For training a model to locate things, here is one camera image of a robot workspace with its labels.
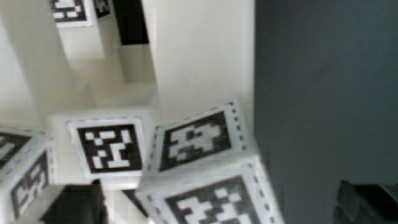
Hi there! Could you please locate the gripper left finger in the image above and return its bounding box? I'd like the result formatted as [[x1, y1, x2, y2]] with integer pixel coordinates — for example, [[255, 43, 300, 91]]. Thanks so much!
[[40, 180, 108, 224]]

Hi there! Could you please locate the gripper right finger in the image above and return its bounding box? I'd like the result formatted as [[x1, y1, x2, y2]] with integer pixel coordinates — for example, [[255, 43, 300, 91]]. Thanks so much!
[[332, 181, 398, 224]]

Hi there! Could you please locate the white chair back frame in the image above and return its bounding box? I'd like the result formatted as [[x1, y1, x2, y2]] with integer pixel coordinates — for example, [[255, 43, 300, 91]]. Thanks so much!
[[0, 0, 257, 191]]

